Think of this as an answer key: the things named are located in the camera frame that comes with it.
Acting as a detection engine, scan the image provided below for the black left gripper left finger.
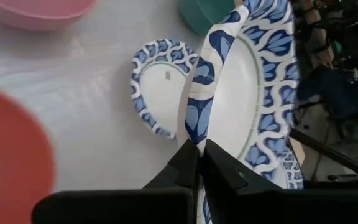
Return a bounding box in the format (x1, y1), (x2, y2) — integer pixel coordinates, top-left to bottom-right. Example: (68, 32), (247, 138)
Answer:
(31, 139), (200, 224)

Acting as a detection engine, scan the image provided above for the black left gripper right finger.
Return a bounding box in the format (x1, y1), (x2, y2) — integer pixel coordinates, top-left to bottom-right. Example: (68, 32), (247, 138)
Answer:
(201, 139), (358, 224)

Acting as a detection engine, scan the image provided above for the red plastic bowl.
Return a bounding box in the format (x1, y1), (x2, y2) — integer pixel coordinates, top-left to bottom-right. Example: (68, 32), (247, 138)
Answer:
(0, 83), (57, 224)

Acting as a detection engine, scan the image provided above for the teal plastic bowl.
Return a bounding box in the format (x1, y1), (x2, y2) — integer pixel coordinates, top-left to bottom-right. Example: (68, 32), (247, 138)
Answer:
(178, 0), (236, 35)

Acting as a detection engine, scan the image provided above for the pink plastic bowl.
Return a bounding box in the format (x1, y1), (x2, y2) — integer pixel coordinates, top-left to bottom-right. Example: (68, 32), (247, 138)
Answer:
(0, 0), (99, 32)

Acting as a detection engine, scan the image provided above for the black metal table frame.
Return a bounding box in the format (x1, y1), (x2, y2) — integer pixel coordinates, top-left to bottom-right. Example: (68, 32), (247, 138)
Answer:
(289, 128), (358, 190)

